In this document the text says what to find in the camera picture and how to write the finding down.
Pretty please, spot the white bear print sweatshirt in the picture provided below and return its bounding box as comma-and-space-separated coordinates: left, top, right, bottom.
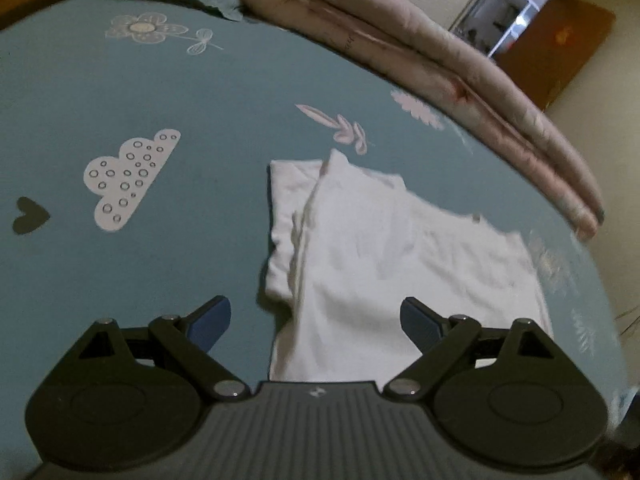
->
264, 149, 553, 382

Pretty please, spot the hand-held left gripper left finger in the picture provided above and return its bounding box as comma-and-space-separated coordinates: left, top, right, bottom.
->
77, 295, 251, 402

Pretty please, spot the wooden door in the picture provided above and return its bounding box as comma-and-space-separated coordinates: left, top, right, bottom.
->
495, 0, 617, 111

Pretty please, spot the pink floral quilt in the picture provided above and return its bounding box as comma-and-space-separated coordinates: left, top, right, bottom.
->
197, 0, 606, 240

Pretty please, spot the doorway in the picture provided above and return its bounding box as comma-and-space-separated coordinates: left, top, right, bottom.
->
450, 0, 553, 58

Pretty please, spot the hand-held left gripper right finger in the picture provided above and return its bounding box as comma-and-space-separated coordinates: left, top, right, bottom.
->
382, 296, 557, 404

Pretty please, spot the bed with teal floral sheet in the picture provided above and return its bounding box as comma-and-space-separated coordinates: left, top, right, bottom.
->
0, 0, 628, 480

